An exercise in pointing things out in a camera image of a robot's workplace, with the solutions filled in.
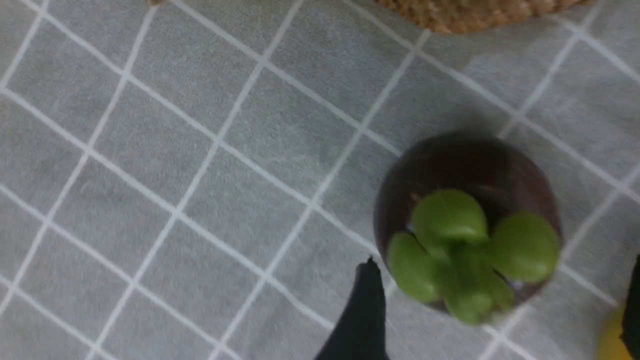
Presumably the dark purple mangosteen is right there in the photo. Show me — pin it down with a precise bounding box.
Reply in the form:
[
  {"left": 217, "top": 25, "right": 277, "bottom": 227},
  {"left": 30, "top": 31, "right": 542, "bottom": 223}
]
[{"left": 374, "top": 131, "right": 565, "bottom": 326}]

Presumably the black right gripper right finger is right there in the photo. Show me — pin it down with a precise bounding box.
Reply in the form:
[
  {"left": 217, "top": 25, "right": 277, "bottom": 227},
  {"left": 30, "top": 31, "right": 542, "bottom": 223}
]
[{"left": 619, "top": 255, "right": 640, "bottom": 360}]

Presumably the orange yellow mango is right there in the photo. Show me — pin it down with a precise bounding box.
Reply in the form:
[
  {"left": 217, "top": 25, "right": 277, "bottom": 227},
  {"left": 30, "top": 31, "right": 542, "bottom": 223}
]
[{"left": 595, "top": 307, "right": 633, "bottom": 360}]

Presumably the grey checked tablecloth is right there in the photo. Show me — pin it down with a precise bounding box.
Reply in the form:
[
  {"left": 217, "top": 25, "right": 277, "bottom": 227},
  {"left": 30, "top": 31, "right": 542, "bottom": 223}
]
[{"left": 0, "top": 0, "right": 640, "bottom": 360}]

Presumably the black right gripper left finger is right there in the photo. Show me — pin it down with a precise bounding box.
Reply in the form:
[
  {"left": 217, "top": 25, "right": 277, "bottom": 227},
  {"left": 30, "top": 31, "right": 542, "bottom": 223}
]
[{"left": 315, "top": 256, "right": 389, "bottom": 360}]

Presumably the woven wicker basket green lining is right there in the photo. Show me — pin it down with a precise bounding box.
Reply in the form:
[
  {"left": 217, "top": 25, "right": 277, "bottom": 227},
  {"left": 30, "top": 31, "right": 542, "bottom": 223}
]
[{"left": 377, "top": 0, "right": 592, "bottom": 35}]

